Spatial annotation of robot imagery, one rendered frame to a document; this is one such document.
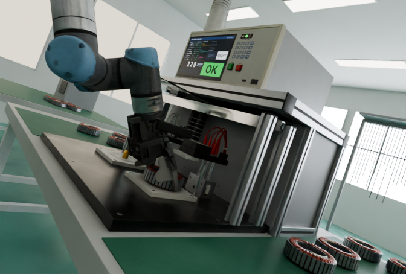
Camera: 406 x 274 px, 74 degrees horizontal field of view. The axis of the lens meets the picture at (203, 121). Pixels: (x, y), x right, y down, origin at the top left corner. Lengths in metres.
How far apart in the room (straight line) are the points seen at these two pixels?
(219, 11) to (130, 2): 3.69
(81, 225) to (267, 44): 0.65
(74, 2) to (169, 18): 5.79
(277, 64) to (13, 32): 4.84
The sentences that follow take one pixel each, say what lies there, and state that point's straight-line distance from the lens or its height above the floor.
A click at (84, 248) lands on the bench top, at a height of 0.73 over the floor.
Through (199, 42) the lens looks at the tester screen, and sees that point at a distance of 1.07.
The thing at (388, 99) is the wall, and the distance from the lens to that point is 7.46.
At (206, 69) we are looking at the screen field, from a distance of 0.97.
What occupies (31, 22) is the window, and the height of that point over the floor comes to 1.69.
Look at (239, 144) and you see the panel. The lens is 0.92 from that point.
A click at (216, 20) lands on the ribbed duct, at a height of 1.85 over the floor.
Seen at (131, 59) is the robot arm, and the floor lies 1.05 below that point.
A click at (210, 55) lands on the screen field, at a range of 0.98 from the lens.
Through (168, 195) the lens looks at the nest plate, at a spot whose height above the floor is 0.78.
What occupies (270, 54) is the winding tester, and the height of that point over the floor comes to 1.22.
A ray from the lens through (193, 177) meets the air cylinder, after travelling 0.85.
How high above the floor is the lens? 0.95
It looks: 2 degrees up
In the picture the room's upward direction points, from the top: 20 degrees clockwise
